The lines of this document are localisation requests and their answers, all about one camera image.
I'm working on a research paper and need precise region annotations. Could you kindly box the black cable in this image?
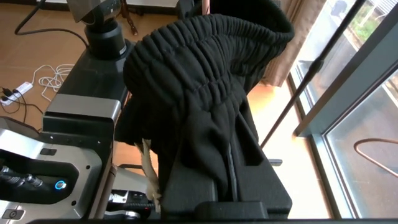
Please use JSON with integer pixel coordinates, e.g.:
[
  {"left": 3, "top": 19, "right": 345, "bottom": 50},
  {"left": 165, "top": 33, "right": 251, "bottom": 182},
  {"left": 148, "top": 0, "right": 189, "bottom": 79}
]
[
  {"left": 14, "top": 0, "right": 90, "bottom": 49},
  {"left": 0, "top": 87, "right": 44, "bottom": 124}
]

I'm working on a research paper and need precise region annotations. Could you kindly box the black clothes rack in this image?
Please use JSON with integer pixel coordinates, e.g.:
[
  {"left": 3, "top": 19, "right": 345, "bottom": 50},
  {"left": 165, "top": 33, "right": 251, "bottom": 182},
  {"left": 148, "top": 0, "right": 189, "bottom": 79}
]
[{"left": 260, "top": 0, "right": 368, "bottom": 166}]

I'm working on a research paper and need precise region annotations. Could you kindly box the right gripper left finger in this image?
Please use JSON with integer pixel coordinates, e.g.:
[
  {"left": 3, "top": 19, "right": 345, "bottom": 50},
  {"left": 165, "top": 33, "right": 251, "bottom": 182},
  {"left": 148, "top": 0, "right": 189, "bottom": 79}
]
[{"left": 160, "top": 161, "right": 220, "bottom": 218}]

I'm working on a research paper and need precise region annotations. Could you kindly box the beige curtain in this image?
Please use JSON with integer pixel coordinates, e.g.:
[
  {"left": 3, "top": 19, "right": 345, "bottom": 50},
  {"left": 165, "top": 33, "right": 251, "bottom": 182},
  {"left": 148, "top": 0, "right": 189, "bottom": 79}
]
[{"left": 260, "top": 0, "right": 327, "bottom": 88}]

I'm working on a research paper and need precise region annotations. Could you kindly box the white power strip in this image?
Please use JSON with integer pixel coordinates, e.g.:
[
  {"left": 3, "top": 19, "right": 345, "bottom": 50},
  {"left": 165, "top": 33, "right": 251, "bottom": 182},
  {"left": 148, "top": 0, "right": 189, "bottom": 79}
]
[{"left": 0, "top": 81, "right": 34, "bottom": 106}]

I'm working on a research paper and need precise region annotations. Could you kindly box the white cable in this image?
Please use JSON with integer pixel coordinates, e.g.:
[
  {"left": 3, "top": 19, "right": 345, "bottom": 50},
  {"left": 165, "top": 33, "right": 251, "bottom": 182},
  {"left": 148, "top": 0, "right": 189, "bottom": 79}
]
[{"left": 30, "top": 63, "right": 75, "bottom": 103}]

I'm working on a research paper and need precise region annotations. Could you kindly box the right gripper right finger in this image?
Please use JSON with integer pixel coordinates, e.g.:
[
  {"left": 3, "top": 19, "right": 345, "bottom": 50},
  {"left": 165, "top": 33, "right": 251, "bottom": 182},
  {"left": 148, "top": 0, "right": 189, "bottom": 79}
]
[{"left": 228, "top": 102, "right": 293, "bottom": 218}]

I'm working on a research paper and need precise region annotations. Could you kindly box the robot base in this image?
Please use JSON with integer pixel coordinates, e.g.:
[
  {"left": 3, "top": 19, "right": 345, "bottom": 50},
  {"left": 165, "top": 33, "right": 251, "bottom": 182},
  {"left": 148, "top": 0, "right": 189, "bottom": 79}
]
[{"left": 0, "top": 0, "right": 162, "bottom": 220}]

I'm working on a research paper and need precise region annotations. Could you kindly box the black garment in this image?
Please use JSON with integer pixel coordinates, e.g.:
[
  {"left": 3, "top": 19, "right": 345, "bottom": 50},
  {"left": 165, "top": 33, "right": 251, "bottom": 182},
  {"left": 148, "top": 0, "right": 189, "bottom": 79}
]
[{"left": 114, "top": 0, "right": 295, "bottom": 213}]

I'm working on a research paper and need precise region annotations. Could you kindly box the window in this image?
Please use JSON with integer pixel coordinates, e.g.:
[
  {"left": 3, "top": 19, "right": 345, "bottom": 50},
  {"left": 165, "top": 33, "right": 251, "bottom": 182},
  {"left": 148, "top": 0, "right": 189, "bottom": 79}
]
[{"left": 285, "top": 0, "right": 398, "bottom": 218}]

